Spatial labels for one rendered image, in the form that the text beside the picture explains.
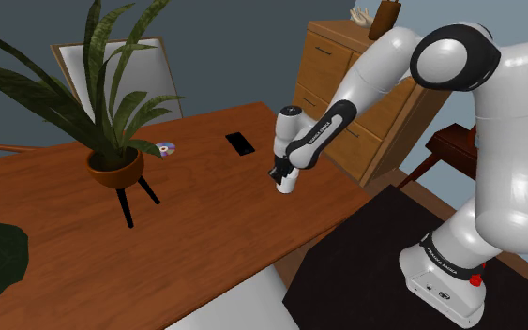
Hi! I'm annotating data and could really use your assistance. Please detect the black phone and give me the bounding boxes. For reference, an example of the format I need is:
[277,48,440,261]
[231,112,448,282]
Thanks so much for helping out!
[224,131,256,157]

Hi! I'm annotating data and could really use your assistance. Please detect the brown wooden table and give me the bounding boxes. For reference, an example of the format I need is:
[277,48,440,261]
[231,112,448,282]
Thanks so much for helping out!
[0,101,373,330]

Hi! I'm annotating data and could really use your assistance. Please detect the wooden chest of drawers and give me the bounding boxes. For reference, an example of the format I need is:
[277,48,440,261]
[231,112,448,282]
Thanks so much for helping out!
[291,0,452,188]

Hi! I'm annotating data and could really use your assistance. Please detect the shiny compact disc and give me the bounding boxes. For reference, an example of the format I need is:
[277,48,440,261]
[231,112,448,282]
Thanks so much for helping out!
[155,141,177,158]

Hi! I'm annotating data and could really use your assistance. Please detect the black robot stand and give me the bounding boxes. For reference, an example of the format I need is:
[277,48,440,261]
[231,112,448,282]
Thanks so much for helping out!
[282,184,528,330]

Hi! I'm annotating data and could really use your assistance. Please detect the potted plant on black legs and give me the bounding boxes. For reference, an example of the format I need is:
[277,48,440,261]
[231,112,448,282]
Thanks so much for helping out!
[0,0,185,230]

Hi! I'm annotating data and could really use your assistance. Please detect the dark red side table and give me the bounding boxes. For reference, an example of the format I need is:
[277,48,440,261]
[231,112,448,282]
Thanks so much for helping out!
[397,123,479,191]

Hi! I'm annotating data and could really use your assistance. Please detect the white chair with wooden frame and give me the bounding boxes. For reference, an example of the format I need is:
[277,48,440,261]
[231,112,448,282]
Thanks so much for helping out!
[51,36,185,123]

